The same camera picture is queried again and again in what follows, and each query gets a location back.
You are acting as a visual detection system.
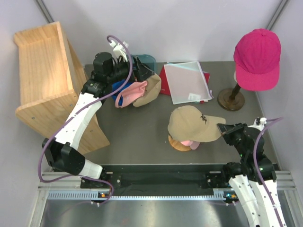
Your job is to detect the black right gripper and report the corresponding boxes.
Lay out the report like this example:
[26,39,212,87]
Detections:
[217,121,247,157]

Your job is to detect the salmon pink baseball cap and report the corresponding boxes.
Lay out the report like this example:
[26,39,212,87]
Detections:
[115,81,147,108]

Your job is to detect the light pink baseball cap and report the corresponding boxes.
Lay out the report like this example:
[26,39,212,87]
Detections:
[181,140,200,150]

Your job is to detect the beige baseball cap with logo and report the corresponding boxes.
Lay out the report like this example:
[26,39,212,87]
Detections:
[168,105,226,143]

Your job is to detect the magenta baseball cap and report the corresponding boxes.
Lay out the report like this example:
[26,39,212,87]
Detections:
[233,28,282,91]

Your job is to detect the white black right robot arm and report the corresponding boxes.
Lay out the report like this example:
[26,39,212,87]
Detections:
[217,117,286,227]

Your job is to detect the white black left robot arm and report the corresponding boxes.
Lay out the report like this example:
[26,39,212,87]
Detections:
[42,52,161,188]

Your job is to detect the teal plastic container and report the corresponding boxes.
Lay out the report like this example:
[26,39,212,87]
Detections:
[131,54,157,72]

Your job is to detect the tan baseball cap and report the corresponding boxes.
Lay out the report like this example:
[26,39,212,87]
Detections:
[133,74,161,107]

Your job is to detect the red booklet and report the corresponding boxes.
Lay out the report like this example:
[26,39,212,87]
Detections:
[159,66,210,96]

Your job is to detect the cream mannequin head stand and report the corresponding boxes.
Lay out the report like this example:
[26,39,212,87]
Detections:
[217,72,245,112]

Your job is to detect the translucent zip document pouch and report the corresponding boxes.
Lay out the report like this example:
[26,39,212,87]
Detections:
[164,61,213,105]

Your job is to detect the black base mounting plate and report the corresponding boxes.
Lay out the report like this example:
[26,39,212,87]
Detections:
[80,164,249,190]

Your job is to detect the round wooden hat stand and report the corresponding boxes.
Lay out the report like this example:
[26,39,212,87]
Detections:
[168,135,192,152]

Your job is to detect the wooden shelf box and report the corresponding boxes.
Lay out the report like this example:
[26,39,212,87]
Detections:
[13,21,111,155]

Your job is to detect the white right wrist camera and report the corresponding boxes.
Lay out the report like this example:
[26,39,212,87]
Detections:
[252,117,267,131]

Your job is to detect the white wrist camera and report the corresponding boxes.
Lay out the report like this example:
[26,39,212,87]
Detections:
[109,40,128,61]
[252,117,267,131]

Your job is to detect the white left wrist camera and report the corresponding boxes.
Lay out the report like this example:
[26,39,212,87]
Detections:
[109,40,128,61]

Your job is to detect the grey slotted cable duct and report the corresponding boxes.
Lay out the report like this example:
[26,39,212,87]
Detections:
[47,191,238,201]

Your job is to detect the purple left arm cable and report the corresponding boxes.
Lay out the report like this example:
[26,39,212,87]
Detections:
[37,35,134,206]

